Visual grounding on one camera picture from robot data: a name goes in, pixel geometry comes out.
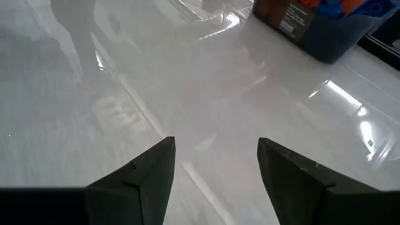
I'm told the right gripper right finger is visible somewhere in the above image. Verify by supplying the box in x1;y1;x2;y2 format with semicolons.
257;137;400;225

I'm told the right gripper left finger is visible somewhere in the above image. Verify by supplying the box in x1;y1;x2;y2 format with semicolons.
0;136;176;225

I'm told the blue toy brick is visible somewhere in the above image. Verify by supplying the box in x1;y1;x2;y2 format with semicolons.
352;0;398;18
315;0;344;20

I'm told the long orange toy brick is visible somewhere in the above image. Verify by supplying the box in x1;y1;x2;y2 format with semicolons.
298;0;323;9

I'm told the smoky grey plastic bin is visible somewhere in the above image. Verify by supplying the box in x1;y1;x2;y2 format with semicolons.
251;0;400;65

